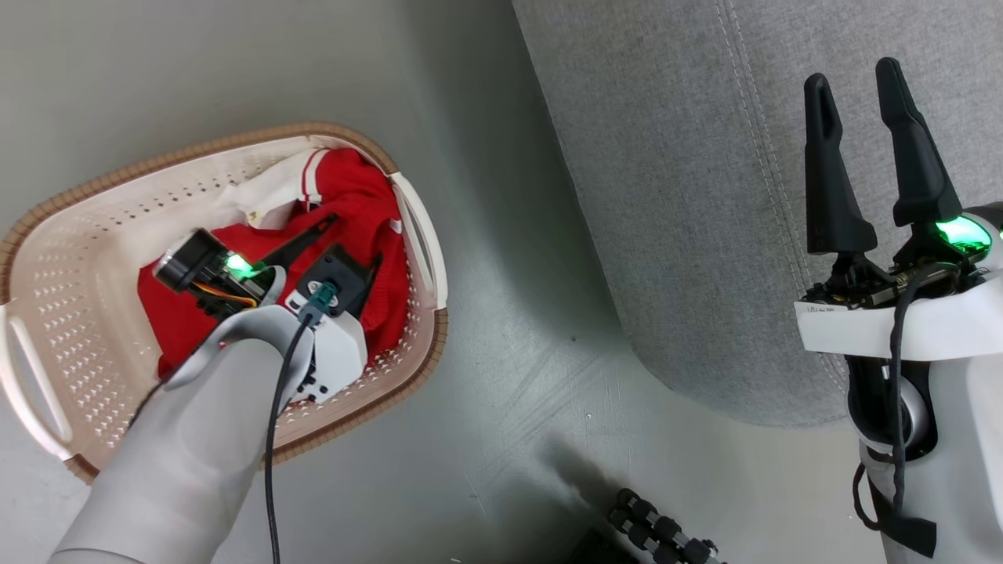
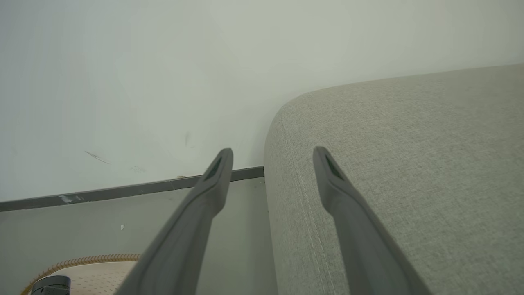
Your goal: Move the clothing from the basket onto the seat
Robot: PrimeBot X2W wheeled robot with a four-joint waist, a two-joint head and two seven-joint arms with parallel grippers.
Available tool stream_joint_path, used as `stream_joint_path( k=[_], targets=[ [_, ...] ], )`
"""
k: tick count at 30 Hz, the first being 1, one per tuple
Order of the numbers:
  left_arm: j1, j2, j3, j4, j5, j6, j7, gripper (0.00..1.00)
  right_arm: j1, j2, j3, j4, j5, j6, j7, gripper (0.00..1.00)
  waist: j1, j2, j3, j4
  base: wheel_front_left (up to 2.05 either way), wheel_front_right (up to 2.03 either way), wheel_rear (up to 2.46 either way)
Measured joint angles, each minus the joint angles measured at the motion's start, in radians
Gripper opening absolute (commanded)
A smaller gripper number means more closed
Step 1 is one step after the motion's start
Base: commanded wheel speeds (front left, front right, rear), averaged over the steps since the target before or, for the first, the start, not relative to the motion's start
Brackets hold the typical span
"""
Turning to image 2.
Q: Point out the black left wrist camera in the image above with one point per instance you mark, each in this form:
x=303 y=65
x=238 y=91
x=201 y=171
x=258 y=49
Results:
x=51 y=286

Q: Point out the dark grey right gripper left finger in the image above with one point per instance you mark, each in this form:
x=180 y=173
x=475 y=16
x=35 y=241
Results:
x=180 y=246

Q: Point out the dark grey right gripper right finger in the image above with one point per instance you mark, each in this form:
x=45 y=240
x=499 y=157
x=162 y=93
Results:
x=364 y=246

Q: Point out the black baseboard strip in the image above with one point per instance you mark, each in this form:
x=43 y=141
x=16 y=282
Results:
x=123 y=190

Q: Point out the cream perforated laundry basket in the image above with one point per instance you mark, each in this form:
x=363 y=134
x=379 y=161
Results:
x=98 y=276

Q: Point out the grey fabric sofa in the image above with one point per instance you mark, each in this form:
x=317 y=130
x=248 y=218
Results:
x=409 y=172

